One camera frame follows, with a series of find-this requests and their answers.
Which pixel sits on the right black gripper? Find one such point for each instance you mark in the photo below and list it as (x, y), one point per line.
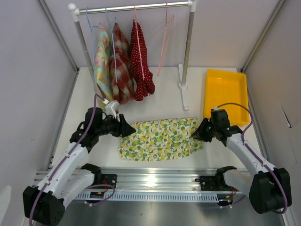
(199, 133)

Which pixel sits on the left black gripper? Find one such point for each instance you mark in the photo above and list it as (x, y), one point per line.
(122, 129)

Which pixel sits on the lemon print cloth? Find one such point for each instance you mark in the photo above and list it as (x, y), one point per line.
(161, 140)

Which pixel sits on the red polka dot skirt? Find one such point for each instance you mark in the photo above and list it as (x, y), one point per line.
(139, 64)

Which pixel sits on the pink wire hanger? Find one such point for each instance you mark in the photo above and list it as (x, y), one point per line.
(169, 25)
(138, 42)

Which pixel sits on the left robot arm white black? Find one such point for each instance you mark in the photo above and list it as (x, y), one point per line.
(46, 202)

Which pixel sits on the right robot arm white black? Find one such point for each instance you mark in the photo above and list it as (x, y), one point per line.
(267, 187)

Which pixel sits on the yellow plastic tray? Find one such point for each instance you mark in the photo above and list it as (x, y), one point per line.
(224, 88)

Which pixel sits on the red plaid garment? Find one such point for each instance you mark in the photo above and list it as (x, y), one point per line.
(123, 89)

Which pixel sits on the pastel floral garment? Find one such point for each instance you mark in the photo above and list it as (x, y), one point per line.
(102, 85)

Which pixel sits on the clothes rack metal white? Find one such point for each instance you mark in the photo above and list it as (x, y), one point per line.
(182, 68)

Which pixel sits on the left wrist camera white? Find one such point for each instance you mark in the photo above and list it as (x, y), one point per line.
(111, 108)

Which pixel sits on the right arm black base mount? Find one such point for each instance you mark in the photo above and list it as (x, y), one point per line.
(212, 183)

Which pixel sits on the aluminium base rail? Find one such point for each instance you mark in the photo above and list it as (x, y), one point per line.
(155, 180)

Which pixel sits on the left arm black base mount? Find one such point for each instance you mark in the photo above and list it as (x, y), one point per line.
(107, 181)

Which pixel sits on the white slotted cable duct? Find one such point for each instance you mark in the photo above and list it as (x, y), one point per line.
(148, 197)

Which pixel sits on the blue wire hanger left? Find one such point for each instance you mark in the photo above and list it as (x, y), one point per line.
(94, 32)

